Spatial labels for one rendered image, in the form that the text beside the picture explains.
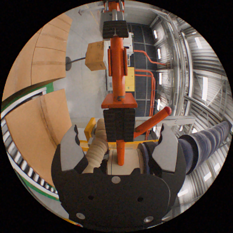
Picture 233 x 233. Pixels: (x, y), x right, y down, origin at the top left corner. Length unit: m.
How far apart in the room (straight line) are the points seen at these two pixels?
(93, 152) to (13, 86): 0.73
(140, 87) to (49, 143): 10.92
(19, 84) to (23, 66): 0.15
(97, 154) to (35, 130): 0.27
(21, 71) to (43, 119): 0.55
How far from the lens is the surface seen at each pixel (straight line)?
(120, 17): 0.19
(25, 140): 0.34
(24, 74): 0.81
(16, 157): 0.78
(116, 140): 0.17
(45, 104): 0.40
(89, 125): 0.32
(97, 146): 0.19
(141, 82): 11.00
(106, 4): 0.23
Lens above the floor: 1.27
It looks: 3 degrees down
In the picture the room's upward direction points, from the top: 89 degrees clockwise
